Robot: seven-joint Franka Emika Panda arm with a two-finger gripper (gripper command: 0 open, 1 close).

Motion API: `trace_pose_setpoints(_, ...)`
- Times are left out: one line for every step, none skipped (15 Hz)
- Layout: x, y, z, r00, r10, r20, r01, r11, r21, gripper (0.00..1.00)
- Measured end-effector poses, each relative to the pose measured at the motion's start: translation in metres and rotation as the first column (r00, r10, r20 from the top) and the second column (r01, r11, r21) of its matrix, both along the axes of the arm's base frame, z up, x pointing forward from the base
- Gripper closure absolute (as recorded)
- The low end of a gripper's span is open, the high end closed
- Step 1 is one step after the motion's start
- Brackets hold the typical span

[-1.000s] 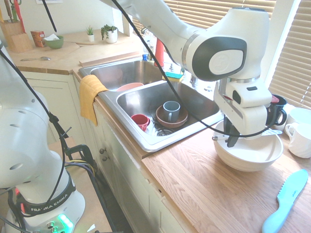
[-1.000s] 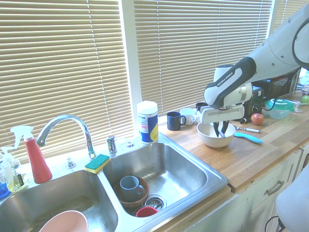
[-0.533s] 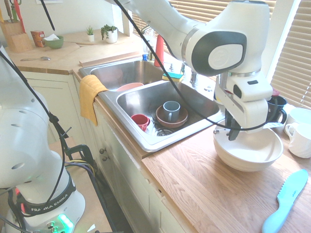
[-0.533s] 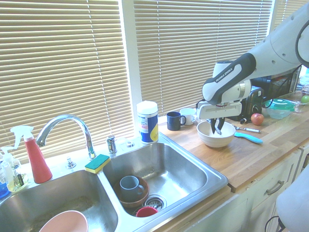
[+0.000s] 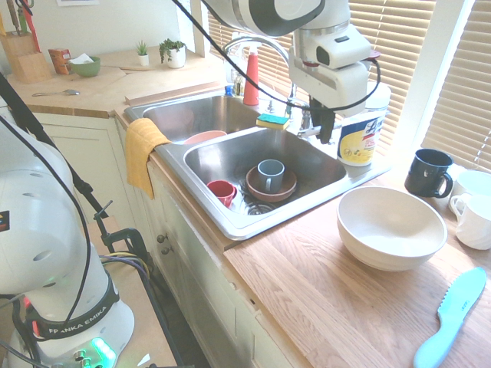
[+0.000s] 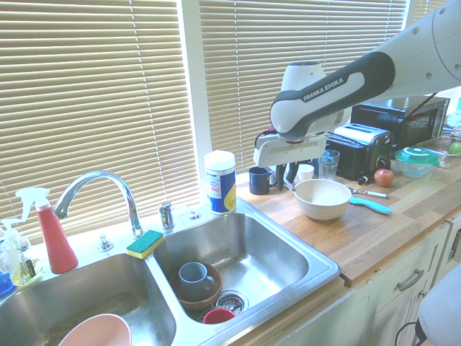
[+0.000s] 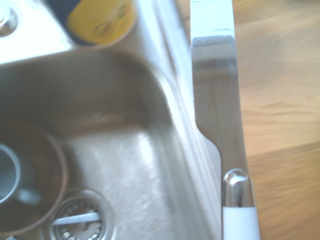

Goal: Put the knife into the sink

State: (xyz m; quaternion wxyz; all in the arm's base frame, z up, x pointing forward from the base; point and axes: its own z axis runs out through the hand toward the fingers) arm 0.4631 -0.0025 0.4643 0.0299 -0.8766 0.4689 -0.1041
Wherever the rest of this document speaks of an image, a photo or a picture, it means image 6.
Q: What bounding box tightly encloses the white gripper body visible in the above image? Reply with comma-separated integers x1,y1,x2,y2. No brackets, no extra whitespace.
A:
252,136,327,169

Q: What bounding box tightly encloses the stainless steel double sink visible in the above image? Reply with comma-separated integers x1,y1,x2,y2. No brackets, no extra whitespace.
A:
0,205,342,346

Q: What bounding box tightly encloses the light blue plastic knife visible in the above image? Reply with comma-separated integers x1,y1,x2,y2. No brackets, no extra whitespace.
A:
349,195,394,216

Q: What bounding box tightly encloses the chrome sink sprayer knob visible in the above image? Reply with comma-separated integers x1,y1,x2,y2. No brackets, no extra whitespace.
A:
97,233,115,252

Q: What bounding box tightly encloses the white plain mug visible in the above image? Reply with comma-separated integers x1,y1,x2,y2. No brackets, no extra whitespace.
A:
295,163,315,183

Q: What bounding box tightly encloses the navy blue mug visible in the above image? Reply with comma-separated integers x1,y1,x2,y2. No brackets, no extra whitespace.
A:
248,166,277,196

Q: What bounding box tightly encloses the clear drinking glass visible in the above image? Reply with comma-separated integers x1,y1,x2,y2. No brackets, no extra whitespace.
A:
318,148,341,182

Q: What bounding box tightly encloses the large cream bowl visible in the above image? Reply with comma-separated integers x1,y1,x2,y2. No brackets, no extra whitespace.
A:
292,179,353,222

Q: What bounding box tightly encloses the disinfecting wipes canister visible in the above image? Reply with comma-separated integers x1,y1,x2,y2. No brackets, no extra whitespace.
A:
202,150,238,216

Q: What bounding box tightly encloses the black silver toaster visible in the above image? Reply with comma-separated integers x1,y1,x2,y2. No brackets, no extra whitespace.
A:
325,123,393,182

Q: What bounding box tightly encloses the metal peeler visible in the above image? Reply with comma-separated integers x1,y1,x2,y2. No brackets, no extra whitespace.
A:
346,185,391,200

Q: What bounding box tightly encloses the red apple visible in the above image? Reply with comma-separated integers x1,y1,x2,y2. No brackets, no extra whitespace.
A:
373,167,395,188

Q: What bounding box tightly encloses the black microwave oven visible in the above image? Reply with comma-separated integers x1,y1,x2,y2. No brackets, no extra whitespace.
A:
350,96,452,153

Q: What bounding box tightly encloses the container with green lid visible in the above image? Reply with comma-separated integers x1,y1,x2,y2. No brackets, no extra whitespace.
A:
393,146,442,179

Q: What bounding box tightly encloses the metal drain strainer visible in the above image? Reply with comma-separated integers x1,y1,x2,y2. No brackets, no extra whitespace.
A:
201,288,251,320

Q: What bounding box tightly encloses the grey blue mug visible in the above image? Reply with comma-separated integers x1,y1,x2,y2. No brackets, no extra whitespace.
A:
177,262,216,302

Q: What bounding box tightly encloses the cream kitchen cabinet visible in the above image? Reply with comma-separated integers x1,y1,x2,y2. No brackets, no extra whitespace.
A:
212,212,461,346

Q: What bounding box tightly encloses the yellow green sponge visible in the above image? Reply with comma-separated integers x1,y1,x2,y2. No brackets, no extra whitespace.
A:
125,229,166,260

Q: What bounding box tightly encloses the brown wooden bowl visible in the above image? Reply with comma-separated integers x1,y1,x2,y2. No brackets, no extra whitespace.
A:
169,264,224,313

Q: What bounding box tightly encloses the red plastic cup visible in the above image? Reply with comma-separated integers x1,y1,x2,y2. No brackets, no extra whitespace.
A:
202,306,237,326

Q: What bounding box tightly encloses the clear glass dish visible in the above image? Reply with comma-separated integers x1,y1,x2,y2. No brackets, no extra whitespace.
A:
413,134,461,169

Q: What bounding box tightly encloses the chrome arched faucet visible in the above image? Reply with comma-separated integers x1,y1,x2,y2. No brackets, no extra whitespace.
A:
53,169,146,239

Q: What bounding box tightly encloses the narrow beige window blind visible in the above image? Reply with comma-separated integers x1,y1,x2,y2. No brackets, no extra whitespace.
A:
410,0,444,27

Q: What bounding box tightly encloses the wide beige window blind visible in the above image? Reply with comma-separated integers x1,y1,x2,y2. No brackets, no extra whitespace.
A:
0,0,201,247

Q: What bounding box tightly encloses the red spray bottle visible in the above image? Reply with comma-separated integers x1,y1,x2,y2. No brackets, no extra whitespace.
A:
14,187,79,275

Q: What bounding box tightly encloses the pink plastic bowl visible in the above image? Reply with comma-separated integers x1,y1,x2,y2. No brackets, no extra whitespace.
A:
57,313,133,346

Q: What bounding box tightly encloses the clear soap pump bottle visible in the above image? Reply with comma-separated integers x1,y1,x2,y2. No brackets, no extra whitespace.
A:
0,217,44,288

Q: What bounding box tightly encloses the blue liquid bottle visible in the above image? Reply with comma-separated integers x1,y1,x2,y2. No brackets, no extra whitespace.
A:
0,237,16,297

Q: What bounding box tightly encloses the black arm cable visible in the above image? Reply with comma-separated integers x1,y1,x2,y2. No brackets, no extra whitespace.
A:
254,130,279,150

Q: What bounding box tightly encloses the chrome faucet handle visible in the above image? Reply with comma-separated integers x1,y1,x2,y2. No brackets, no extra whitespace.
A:
158,201,176,231

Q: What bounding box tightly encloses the metal drawer handle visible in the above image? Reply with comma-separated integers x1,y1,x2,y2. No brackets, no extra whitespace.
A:
396,267,426,293

